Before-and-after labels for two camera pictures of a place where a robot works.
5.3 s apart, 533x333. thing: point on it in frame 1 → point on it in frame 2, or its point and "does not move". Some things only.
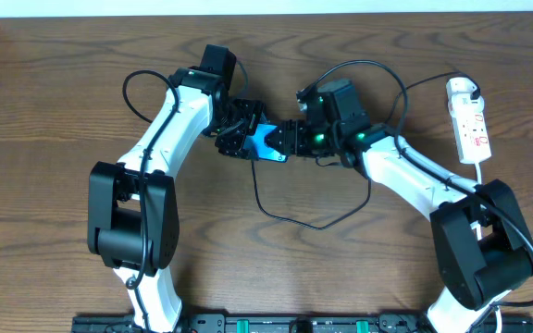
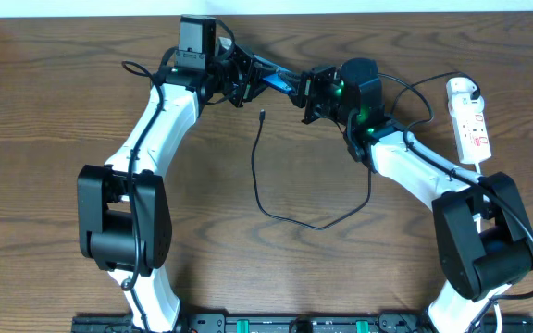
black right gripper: x=290 y=137 → x=317 y=92
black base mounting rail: x=290 y=323 does not move
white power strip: x=468 y=117 does not move
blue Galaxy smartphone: x=256 y=142 → x=276 y=81
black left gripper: x=237 y=140 → x=246 y=75
